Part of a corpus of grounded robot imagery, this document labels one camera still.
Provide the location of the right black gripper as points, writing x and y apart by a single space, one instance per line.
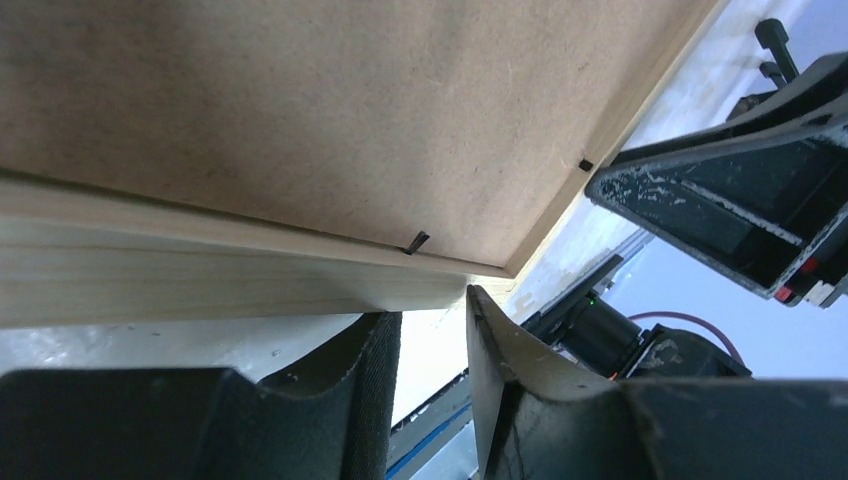
766 210

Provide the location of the light wooden picture frame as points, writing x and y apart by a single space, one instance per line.
76 253

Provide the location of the brown frame backing board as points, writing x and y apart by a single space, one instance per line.
375 120

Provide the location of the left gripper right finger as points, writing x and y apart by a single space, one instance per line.
537 415

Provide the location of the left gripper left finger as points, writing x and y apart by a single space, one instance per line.
326 416

